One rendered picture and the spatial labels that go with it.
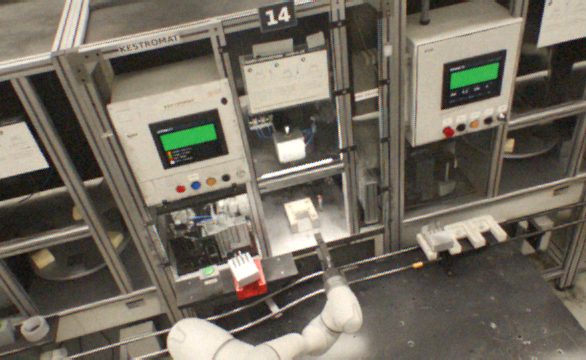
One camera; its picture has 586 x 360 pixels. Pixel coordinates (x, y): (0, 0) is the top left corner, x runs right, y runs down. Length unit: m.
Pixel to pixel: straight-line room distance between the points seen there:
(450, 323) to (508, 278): 0.38
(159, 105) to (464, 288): 1.58
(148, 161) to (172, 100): 0.27
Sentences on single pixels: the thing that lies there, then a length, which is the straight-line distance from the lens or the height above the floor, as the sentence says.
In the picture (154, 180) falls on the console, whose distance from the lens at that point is 2.06.
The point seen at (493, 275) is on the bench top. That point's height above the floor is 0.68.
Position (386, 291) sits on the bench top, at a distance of 2.54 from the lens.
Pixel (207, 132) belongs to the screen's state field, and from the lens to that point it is 1.93.
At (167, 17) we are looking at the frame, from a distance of 1.98.
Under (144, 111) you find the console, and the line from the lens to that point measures 1.90.
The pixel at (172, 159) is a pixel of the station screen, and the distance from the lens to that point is 1.98.
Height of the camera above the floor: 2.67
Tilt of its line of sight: 39 degrees down
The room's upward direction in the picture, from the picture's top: 9 degrees counter-clockwise
